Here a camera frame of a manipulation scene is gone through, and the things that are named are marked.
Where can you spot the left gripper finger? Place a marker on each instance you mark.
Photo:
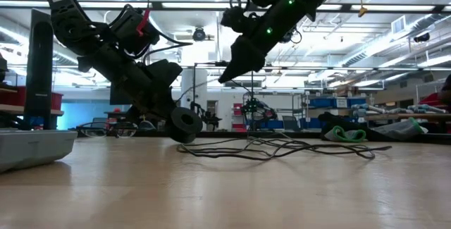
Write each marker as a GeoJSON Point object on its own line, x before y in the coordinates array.
{"type": "Point", "coordinates": [166, 119]}

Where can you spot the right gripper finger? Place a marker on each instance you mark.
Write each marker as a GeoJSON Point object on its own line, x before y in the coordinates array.
{"type": "Point", "coordinates": [252, 63]}
{"type": "Point", "coordinates": [237, 56]}

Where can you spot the black plastic spool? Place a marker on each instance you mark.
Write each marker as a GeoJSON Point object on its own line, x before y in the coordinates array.
{"type": "Point", "coordinates": [176, 121]}

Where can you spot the neighbour station robot arm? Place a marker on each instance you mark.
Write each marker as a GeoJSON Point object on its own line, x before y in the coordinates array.
{"type": "Point", "coordinates": [255, 108]}
{"type": "Point", "coordinates": [208, 116]}

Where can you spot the red stacked boxes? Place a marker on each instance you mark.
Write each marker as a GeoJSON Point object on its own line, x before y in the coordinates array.
{"type": "Point", "coordinates": [239, 109]}

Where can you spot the blue storage bins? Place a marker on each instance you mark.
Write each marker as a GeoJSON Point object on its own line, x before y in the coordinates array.
{"type": "Point", "coordinates": [324, 103]}

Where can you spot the black pouch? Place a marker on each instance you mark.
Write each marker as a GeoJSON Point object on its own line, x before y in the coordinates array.
{"type": "Point", "coordinates": [331, 120]}

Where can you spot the black stand with white base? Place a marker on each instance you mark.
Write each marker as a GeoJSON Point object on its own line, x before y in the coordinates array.
{"type": "Point", "coordinates": [38, 81]}

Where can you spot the grey pouch with green trim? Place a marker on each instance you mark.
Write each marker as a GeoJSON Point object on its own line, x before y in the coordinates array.
{"type": "Point", "coordinates": [340, 134]}

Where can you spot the grey plastic tool case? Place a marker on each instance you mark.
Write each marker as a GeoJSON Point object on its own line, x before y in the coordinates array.
{"type": "Point", "coordinates": [31, 148]}

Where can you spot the red storage bin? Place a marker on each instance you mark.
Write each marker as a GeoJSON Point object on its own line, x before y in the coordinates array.
{"type": "Point", "coordinates": [12, 97]}

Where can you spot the wooden shelf board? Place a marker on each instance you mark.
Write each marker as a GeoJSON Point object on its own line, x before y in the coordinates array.
{"type": "Point", "coordinates": [10, 109]}

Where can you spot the black ceiling speaker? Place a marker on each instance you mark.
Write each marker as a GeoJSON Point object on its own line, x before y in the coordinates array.
{"type": "Point", "coordinates": [421, 37]}

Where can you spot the wooden workbench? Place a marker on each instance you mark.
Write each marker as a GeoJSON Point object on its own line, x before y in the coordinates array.
{"type": "Point", "coordinates": [405, 116]}

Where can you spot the clear bag with green rim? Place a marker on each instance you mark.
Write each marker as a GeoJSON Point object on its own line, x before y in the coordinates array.
{"type": "Point", "coordinates": [398, 129]}

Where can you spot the rolled white teal fabric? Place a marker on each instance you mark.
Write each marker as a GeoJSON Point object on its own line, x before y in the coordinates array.
{"type": "Point", "coordinates": [419, 109]}

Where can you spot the black hanging camera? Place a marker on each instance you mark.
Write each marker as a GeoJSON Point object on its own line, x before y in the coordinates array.
{"type": "Point", "coordinates": [199, 34]}
{"type": "Point", "coordinates": [286, 38]}

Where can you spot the neighbour station black frame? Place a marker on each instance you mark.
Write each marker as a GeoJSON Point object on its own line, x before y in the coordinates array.
{"type": "Point", "coordinates": [252, 91]}

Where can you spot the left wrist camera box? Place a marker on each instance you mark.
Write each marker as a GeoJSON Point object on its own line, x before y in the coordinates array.
{"type": "Point", "coordinates": [163, 72]}

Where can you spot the dark aluminium table frame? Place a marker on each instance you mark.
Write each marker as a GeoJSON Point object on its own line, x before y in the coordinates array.
{"type": "Point", "coordinates": [218, 134]}

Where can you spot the black overhead frame beam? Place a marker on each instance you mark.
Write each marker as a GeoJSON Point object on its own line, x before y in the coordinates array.
{"type": "Point", "coordinates": [197, 5]}

